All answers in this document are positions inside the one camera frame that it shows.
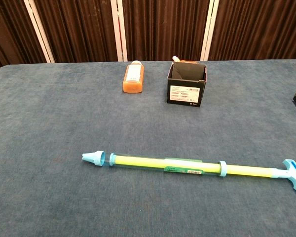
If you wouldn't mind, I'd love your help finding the yellow blue water pump toy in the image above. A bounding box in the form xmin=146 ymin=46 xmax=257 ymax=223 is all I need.
xmin=82 ymin=150 xmax=296 ymax=200

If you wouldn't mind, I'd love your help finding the orange liquid bottle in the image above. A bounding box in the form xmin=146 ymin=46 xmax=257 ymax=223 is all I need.
xmin=122 ymin=60 xmax=145 ymax=94

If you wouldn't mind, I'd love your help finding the open black cardboard box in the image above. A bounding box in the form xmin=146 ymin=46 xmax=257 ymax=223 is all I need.
xmin=166 ymin=61 xmax=207 ymax=108

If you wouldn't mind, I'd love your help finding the small orange white-capped bottle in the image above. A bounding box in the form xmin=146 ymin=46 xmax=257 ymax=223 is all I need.
xmin=172 ymin=55 xmax=197 ymax=64

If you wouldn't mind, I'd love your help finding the dark brown curtain panel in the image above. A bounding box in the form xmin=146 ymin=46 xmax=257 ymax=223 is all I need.
xmin=0 ymin=0 xmax=47 ymax=74
xmin=33 ymin=0 xmax=119 ymax=63
xmin=122 ymin=0 xmax=211 ymax=62
xmin=208 ymin=0 xmax=296 ymax=61

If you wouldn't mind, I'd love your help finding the white partition frame post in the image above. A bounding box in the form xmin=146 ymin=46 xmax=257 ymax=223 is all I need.
xmin=23 ymin=0 xmax=56 ymax=64
xmin=200 ymin=0 xmax=222 ymax=61
xmin=110 ymin=0 xmax=128 ymax=62

